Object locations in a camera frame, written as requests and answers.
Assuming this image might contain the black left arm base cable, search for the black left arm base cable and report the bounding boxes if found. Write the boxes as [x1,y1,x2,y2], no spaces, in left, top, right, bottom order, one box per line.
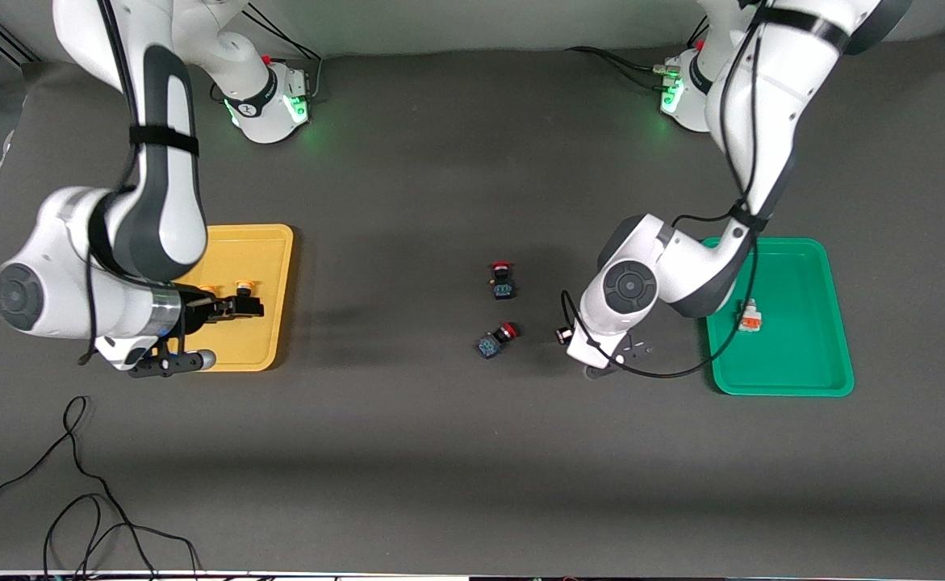
[564,45,676,92]

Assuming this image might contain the black right arm base cable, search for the black right arm base cable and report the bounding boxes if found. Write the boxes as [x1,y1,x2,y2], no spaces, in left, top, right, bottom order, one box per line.
[242,2,325,104]

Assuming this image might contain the green plastic tray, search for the green plastic tray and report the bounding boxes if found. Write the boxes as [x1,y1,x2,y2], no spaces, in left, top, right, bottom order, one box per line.
[701,236,855,398]

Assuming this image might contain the dark grey table mat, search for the dark grey table mat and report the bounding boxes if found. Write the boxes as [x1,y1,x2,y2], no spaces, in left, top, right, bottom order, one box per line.
[0,28,945,578]

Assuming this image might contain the loose thin black cable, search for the loose thin black cable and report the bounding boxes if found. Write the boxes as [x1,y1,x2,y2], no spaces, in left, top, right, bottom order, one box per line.
[0,395,203,580]

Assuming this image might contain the yellow plastic tray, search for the yellow plastic tray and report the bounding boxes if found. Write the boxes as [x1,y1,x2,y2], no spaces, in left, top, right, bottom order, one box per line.
[172,224,295,374]

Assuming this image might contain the black arm base cable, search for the black arm base cable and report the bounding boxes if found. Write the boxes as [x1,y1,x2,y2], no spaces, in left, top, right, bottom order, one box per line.
[564,45,676,92]
[242,2,325,104]

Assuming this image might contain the red cap push button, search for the red cap push button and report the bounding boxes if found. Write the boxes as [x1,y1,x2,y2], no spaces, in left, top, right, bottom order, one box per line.
[489,260,516,301]
[477,321,519,360]

